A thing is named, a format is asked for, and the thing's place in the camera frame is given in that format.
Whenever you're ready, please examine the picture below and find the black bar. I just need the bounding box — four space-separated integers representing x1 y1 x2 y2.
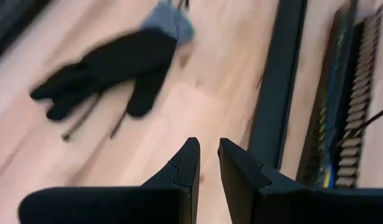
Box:
246 0 310 171

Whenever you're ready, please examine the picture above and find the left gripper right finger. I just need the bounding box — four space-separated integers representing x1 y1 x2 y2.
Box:
218 138 383 224

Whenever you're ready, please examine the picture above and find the black glove grey cuff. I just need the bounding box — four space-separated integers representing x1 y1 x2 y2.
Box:
29 0 196 122

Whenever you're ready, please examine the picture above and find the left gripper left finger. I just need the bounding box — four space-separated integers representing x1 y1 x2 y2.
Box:
19 137 201 224

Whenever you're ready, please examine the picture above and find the black perforated rack rail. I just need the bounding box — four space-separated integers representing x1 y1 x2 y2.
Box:
295 2 383 190

